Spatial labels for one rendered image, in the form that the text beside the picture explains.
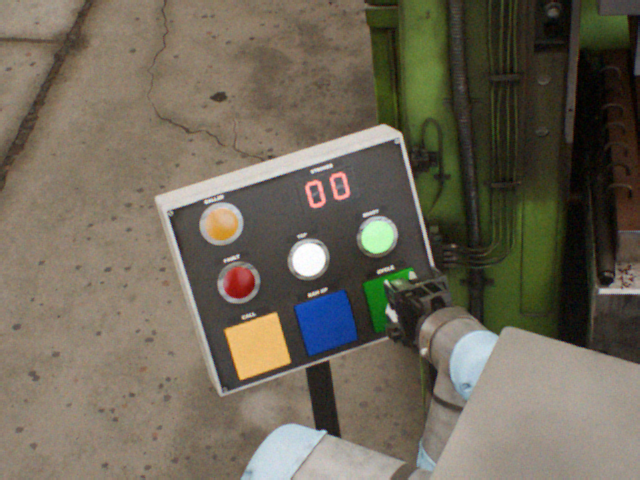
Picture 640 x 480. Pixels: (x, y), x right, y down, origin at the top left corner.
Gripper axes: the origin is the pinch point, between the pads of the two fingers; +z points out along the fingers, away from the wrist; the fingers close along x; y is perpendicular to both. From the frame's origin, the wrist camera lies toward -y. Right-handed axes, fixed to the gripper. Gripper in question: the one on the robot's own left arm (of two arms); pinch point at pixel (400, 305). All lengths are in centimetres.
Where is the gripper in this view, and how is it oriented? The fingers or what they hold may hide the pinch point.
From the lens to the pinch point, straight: 178.0
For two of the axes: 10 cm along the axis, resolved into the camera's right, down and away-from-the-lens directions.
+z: -2.4, -2.3, 9.4
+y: -2.5, -9.2, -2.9
